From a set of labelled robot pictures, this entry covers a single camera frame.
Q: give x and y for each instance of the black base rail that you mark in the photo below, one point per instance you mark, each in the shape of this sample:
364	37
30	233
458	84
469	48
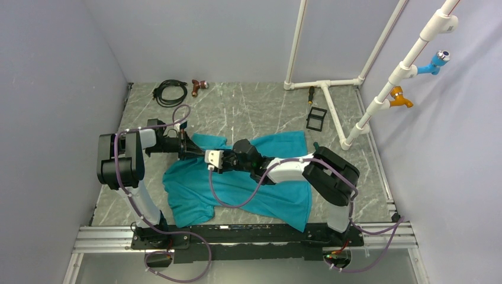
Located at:
251	242

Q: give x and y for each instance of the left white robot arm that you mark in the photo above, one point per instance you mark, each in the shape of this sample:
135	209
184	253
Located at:
120	166

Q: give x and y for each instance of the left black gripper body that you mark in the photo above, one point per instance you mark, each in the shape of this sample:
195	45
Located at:
171	145

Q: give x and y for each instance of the black rectangular frame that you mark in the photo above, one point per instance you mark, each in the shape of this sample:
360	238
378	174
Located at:
315	119

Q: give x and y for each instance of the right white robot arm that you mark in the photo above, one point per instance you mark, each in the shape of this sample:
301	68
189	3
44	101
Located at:
333	177

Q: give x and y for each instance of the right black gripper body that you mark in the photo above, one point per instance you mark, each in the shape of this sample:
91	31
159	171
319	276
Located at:
230	162

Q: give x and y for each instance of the brown brass faucet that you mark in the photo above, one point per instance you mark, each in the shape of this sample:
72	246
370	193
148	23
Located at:
197	85

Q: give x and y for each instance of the blue faucet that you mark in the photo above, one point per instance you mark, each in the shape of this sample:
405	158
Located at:
440	58

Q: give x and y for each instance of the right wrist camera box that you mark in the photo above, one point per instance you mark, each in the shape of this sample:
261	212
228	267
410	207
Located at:
214	159

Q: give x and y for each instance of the white pvc pipe frame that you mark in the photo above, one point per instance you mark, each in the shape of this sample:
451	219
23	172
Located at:
371	45

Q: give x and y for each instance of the black yellow screwdriver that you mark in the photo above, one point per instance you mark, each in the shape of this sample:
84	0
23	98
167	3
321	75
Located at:
311	92

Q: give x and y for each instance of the orange faucet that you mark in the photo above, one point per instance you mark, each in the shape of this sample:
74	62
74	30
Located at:
398	98

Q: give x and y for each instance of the teal t-shirt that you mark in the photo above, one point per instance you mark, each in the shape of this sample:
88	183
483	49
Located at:
187	183

